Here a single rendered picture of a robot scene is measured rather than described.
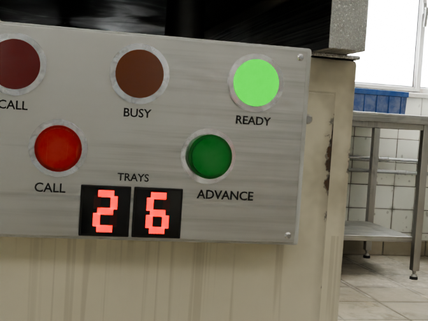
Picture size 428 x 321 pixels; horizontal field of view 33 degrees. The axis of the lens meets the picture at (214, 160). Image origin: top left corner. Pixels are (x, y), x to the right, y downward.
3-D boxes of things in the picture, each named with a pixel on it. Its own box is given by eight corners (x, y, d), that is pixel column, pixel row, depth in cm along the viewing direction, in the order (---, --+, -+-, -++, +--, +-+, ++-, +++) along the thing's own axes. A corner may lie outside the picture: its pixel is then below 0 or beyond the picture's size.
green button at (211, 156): (183, 176, 50) (186, 132, 50) (225, 178, 51) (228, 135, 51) (187, 178, 49) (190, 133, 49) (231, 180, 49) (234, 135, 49)
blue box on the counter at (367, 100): (342, 112, 399) (344, 86, 398) (320, 112, 428) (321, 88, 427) (407, 117, 410) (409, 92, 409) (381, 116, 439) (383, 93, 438)
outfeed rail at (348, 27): (112, 98, 246) (113, 78, 246) (121, 99, 247) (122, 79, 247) (330, 47, 51) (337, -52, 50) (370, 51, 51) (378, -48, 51)
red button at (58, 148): (33, 169, 48) (35, 123, 48) (79, 171, 49) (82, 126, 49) (32, 171, 47) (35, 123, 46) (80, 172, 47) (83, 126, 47)
